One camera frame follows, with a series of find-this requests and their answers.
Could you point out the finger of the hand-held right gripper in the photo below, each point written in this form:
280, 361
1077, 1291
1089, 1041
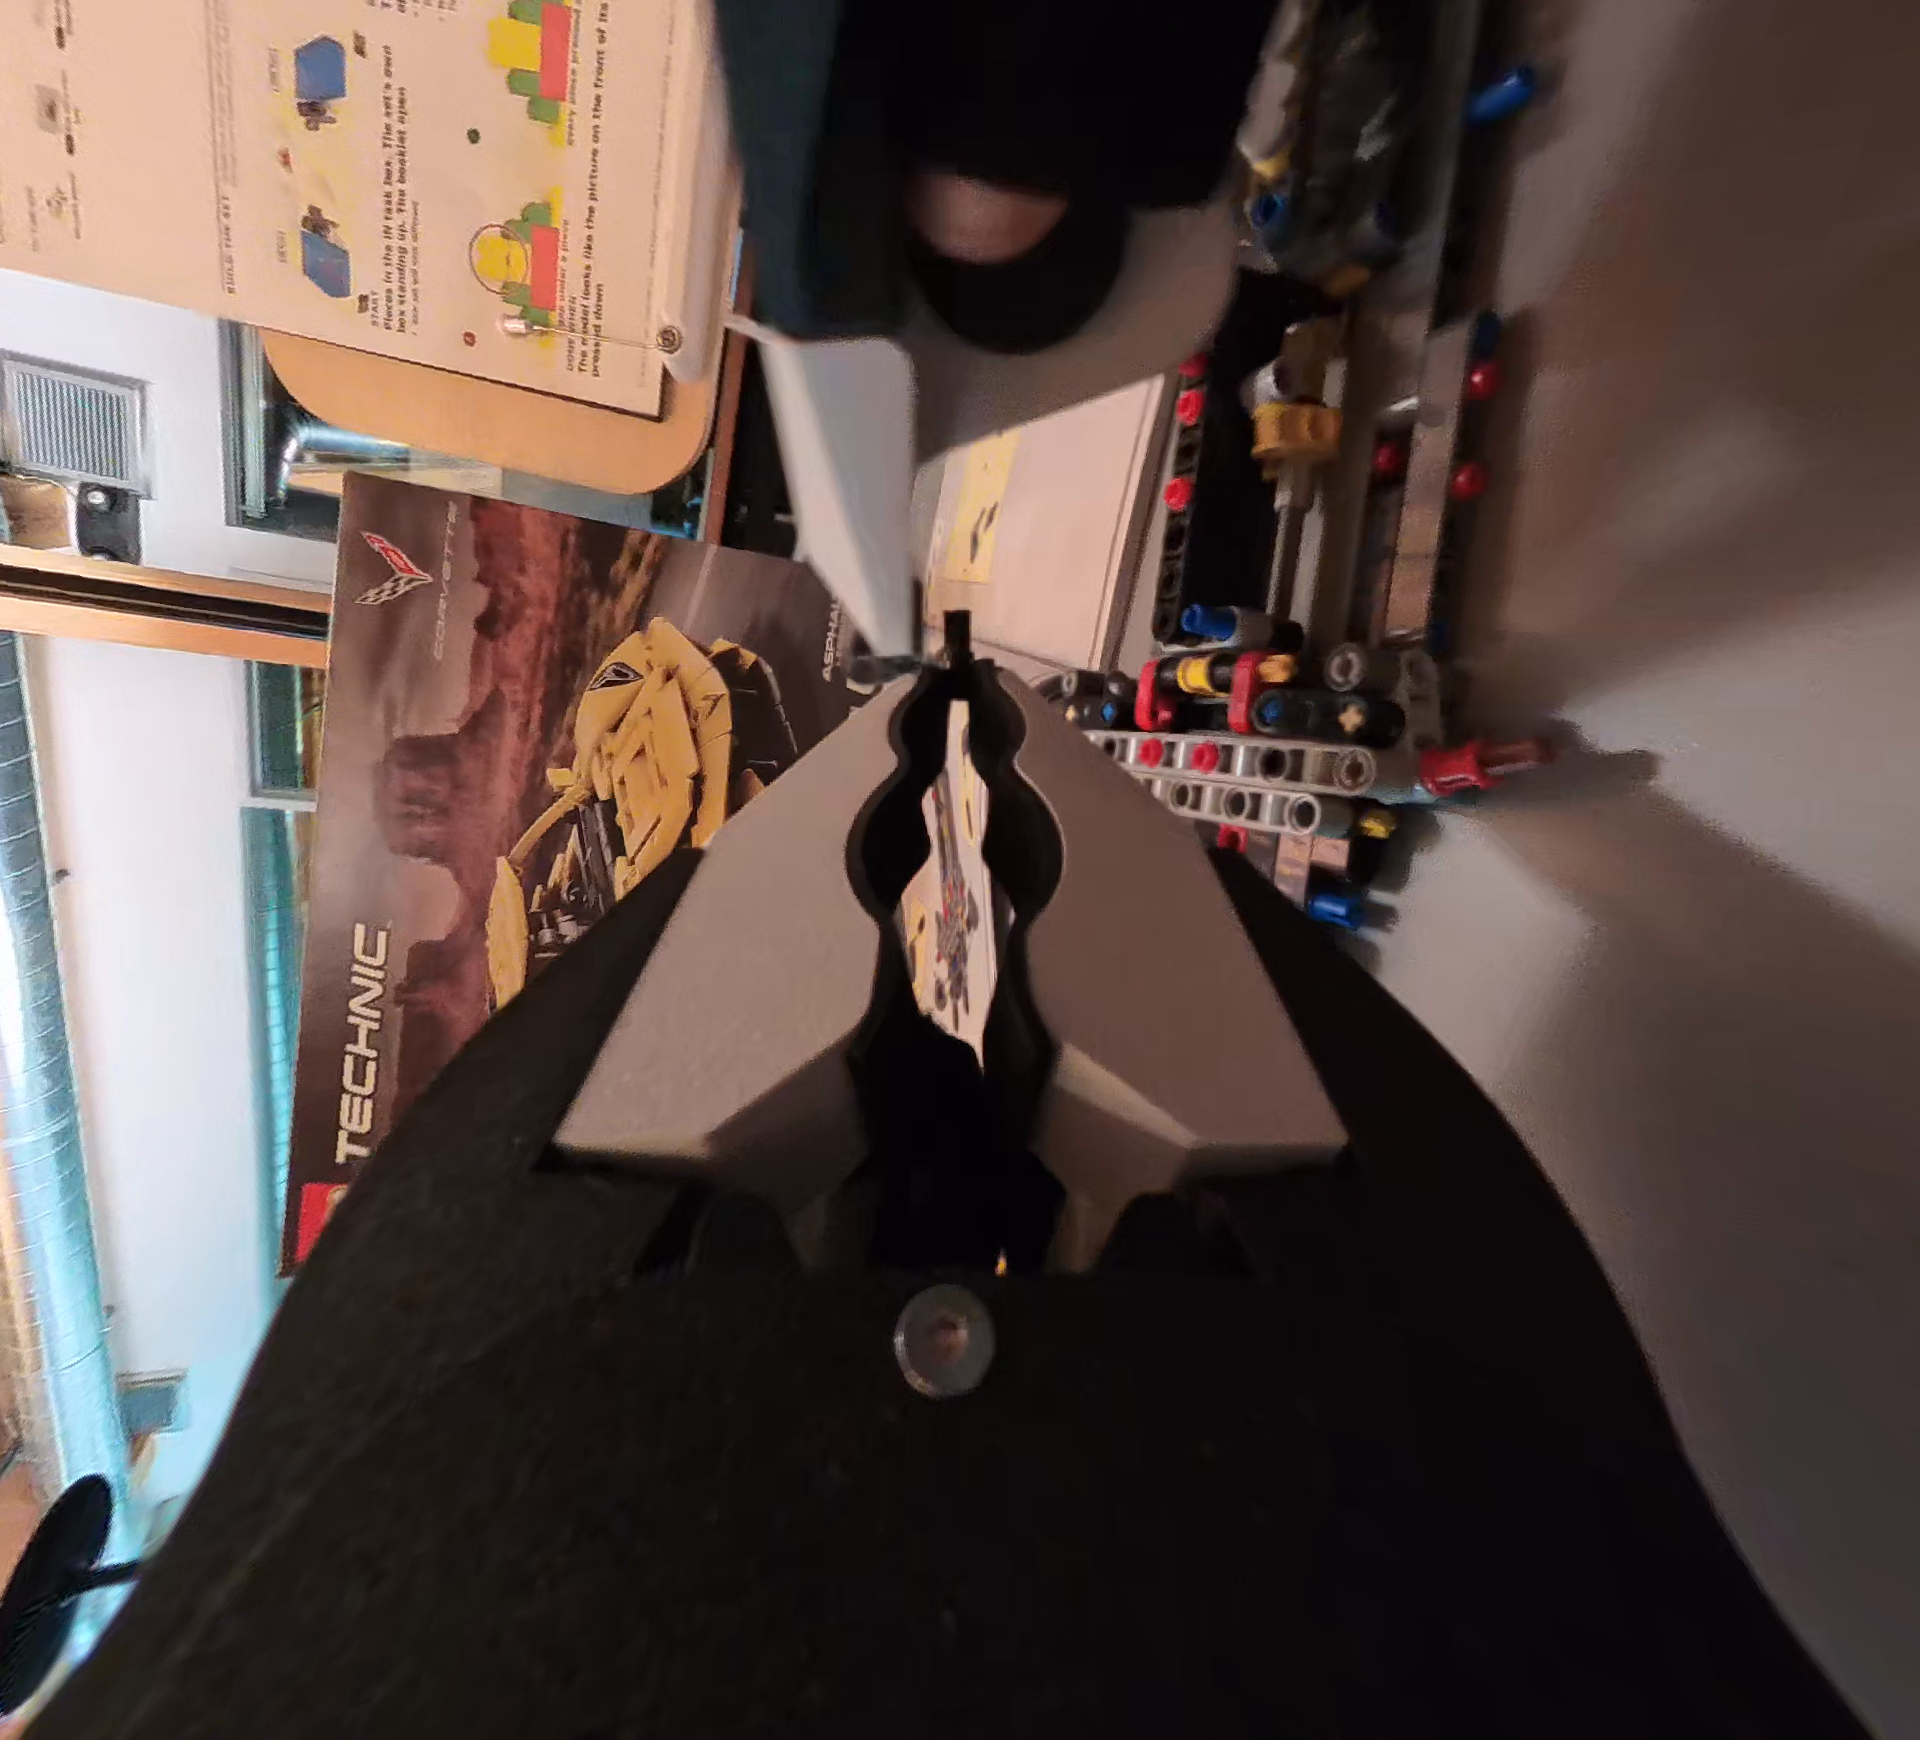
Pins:
847, 480

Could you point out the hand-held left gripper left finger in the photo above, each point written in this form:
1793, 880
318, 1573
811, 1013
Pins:
709, 1018

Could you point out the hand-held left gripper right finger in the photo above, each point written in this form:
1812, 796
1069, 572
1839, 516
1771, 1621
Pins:
1184, 1018

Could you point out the black lego connector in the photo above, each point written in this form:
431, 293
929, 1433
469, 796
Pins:
950, 646

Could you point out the grey lego car chassis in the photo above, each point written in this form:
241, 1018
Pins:
1274, 767

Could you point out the lego instruction booklet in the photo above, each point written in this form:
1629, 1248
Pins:
1080, 527

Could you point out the lego set box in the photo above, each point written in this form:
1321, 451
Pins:
447, 720

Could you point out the person's right hand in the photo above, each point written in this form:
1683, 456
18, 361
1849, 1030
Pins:
990, 216

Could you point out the white folding stand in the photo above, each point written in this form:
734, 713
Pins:
709, 303

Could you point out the printed instruction sheet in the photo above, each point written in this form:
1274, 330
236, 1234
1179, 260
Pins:
221, 45

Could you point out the white wall vent grille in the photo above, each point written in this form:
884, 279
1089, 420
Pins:
72, 425

